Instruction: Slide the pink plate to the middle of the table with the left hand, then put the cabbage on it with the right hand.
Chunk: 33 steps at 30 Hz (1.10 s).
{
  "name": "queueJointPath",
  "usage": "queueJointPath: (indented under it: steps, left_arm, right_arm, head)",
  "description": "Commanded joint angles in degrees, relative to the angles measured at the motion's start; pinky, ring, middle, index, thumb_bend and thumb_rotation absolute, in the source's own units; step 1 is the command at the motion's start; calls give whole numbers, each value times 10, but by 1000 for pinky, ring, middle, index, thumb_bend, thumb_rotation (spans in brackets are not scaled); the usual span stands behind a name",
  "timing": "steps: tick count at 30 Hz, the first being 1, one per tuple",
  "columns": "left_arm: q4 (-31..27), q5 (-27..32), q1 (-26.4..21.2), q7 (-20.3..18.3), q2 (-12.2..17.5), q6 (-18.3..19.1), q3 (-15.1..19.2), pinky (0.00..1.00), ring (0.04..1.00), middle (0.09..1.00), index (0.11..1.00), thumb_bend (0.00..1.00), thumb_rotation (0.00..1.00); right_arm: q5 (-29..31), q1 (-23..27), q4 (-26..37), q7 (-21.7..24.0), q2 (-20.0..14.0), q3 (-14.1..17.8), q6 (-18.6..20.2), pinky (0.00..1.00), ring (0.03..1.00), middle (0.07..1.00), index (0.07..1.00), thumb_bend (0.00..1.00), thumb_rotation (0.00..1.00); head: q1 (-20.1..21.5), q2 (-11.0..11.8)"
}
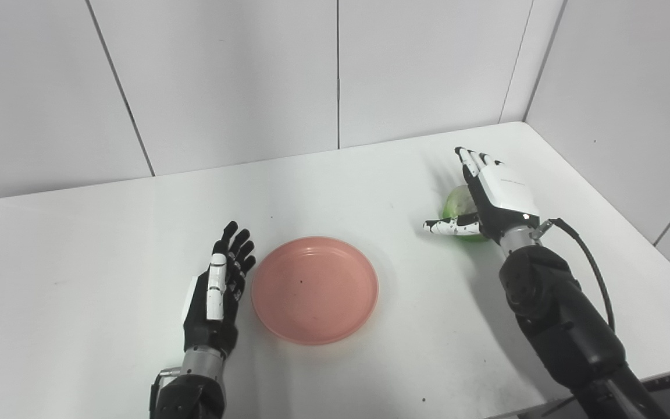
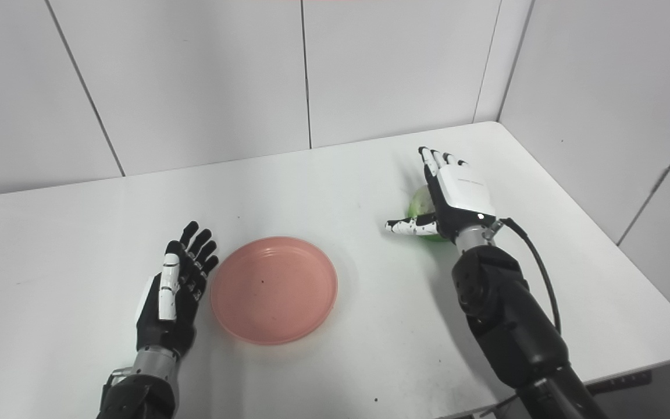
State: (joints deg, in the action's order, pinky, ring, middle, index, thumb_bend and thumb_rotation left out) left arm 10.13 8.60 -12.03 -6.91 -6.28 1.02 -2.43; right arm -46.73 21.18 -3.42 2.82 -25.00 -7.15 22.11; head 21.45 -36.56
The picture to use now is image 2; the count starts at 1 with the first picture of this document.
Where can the pink round plate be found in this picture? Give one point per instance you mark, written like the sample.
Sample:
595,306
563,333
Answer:
274,290

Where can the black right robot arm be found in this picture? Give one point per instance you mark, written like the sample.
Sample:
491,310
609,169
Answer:
509,314

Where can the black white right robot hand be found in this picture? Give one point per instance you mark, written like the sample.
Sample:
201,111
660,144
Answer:
460,192

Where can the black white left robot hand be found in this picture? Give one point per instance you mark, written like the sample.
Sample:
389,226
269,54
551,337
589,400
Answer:
157,331

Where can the black table frame bracket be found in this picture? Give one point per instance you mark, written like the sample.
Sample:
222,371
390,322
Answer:
620,383

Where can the green white cabbage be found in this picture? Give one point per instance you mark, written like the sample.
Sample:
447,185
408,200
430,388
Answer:
419,201

